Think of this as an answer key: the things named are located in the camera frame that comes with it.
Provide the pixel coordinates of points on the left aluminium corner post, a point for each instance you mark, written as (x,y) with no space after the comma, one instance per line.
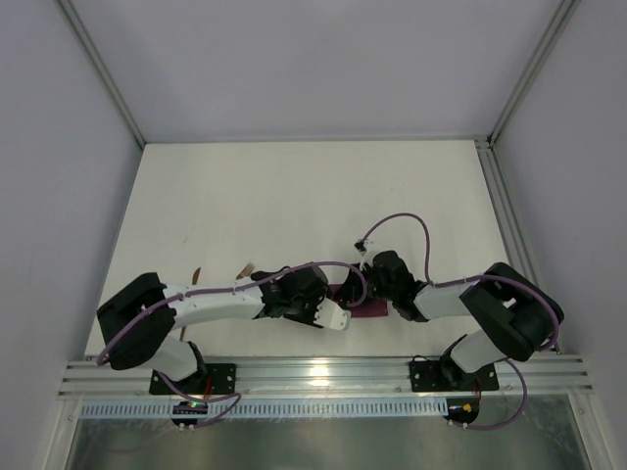
(93,56)

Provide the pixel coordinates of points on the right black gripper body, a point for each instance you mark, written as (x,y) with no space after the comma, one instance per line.
(355,287)

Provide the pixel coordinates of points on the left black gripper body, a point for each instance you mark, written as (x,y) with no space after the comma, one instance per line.
(304,304)

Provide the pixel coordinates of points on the slotted grey cable duct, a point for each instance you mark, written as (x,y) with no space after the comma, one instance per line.
(270,408)

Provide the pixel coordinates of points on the right aluminium side rail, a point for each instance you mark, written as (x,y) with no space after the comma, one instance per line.
(512,236)

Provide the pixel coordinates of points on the purple cloth napkin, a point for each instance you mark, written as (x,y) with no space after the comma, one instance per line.
(369,308)

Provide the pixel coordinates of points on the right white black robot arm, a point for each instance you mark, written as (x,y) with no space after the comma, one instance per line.
(515,318)

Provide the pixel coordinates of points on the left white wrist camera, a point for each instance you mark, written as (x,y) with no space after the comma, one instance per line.
(330,315)

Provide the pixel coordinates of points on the right black controller board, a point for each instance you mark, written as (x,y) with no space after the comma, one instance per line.
(462,412)

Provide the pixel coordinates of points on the copper fork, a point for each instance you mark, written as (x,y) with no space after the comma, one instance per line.
(246,271)

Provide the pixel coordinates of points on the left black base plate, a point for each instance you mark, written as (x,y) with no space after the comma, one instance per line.
(214,379)

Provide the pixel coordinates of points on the copper knife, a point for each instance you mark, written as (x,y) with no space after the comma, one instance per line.
(196,276)

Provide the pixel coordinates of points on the black controller board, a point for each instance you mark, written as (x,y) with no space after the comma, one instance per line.
(462,412)
(188,414)

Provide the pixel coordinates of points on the left black controller board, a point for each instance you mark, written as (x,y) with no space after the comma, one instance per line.
(188,414)

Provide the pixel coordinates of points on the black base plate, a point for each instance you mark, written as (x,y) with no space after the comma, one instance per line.
(428,376)
(214,379)

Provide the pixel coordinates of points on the aluminium corner post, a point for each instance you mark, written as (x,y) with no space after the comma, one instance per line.
(550,36)
(93,56)

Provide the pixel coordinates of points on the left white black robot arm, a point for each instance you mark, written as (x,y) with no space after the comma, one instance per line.
(139,322)

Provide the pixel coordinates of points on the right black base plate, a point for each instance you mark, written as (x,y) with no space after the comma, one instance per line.
(428,376)

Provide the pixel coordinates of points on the right aluminium corner post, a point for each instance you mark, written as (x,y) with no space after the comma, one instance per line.
(550,36)

